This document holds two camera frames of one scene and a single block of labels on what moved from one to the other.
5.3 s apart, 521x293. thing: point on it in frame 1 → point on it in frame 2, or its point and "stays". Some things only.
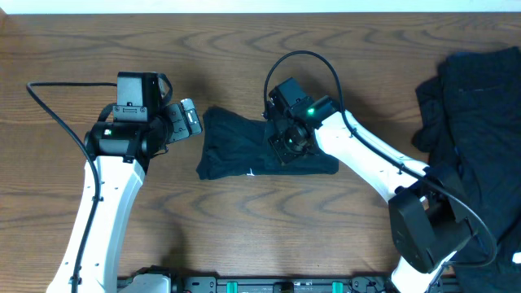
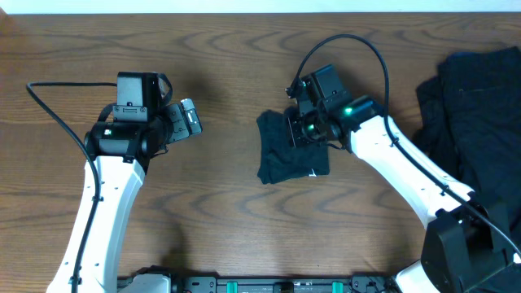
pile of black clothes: (471, 126) stays
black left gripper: (181, 129) stays
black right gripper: (284, 155) → (297, 136)
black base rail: (281, 283) stays
